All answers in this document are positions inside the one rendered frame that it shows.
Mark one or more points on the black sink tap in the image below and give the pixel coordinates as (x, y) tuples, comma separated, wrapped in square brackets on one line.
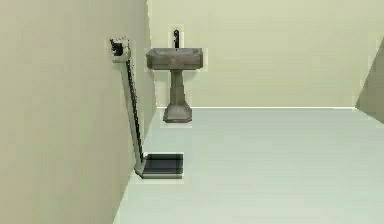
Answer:
[(176, 37)]

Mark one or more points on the white upright weighing scale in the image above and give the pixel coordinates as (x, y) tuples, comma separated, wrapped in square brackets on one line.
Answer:
[(159, 165)]

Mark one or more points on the grey pedestal sink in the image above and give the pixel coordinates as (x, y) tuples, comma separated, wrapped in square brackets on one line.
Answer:
[(176, 59)]

